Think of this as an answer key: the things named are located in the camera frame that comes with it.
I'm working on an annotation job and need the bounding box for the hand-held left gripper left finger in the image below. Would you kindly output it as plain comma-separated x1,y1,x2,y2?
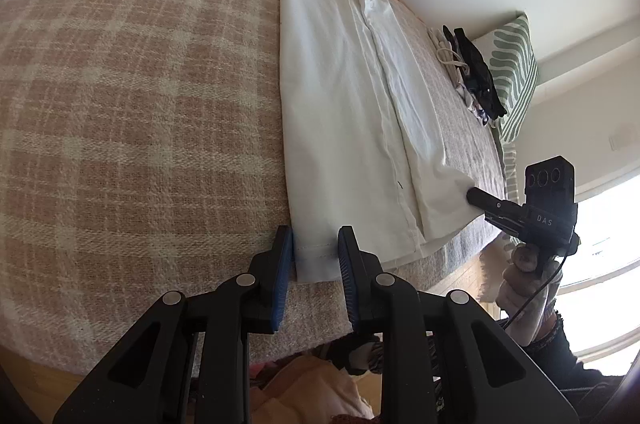
52,225,296,424

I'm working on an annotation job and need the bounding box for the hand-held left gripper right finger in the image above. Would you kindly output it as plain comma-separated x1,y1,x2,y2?
337,225,581,424

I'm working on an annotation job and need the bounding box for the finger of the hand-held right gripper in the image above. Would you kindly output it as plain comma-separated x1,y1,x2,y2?
466,186,524,221
483,213,522,239

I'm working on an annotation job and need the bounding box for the white t-shirt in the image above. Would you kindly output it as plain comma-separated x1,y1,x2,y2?
278,0,476,283

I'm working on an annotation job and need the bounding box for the person's right forearm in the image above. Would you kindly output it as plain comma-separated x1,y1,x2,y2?
520,310,627,394

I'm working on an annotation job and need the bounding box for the person's right hand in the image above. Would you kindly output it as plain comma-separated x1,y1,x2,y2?
494,239,564,348

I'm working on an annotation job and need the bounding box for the window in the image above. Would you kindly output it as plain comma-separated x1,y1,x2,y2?
554,169,640,376

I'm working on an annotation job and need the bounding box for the striped black white cloth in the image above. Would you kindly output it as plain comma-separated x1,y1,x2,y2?
324,336,387,376

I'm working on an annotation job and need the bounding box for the white patterned folded garment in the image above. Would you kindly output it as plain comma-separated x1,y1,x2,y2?
461,83,494,126

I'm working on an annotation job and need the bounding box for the peach cloth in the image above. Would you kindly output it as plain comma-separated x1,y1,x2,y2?
249,353,377,424

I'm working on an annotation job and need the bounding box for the black folded garment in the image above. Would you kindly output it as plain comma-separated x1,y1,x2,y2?
442,26,508,117

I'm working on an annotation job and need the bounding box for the green striped pillow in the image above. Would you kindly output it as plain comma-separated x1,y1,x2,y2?
472,14,540,201

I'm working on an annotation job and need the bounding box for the cream tote bag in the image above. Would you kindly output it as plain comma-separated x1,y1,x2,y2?
428,27,471,91

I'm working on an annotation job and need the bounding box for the pink plaid blanket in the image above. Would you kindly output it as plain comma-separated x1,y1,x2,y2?
0,0,508,376

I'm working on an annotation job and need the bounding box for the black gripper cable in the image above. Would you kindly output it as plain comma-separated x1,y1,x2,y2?
500,253,572,331

